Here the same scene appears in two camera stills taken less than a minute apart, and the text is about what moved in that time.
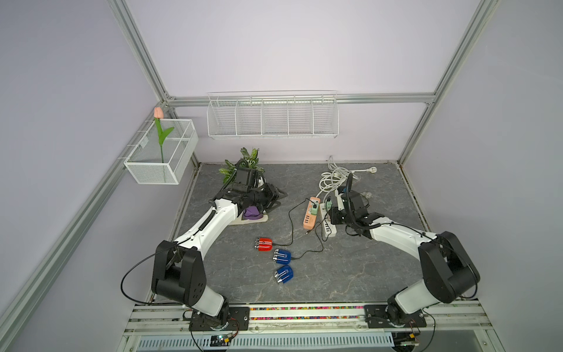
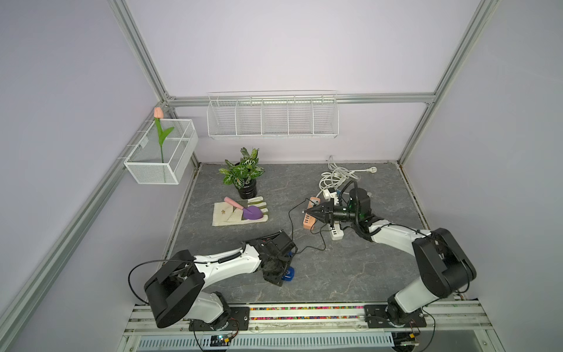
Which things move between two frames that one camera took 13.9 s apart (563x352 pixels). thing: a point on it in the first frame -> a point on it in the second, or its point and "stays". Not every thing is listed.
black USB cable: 288,244 stays
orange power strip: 309,218 stays
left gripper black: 273,196 -> 276,279
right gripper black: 333,212 stays
